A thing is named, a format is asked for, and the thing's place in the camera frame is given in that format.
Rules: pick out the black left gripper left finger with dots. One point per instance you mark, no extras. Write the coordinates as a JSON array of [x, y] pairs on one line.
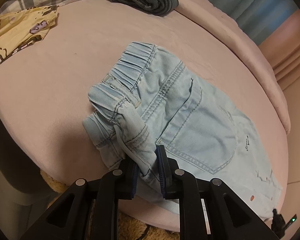
[[88, 209]]

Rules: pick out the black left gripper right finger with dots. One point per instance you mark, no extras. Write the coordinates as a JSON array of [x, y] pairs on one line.
[[208, 209]]

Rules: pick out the light blue denim pants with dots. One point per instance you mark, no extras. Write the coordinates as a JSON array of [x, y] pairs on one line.
[[150, 98]]

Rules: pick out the yellow cartoon print garment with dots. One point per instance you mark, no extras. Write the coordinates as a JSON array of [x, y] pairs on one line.
[[21, 29]]

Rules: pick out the pink folded duvet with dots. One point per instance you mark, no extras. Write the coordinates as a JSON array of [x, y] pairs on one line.
[[226, 30]]

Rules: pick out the pink and blue curtain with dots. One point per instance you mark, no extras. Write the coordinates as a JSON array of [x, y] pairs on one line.
[[274, 25]]

